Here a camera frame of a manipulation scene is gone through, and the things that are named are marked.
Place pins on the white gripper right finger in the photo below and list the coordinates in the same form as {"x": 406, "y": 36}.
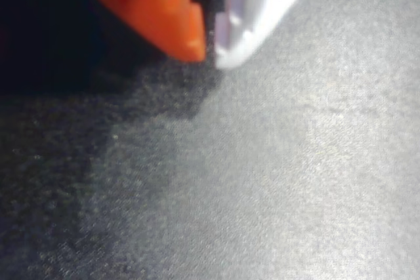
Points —
{"x": 259, "y": 8}

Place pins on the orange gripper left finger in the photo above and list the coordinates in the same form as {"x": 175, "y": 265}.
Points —
{"x": 154, "y": 4}

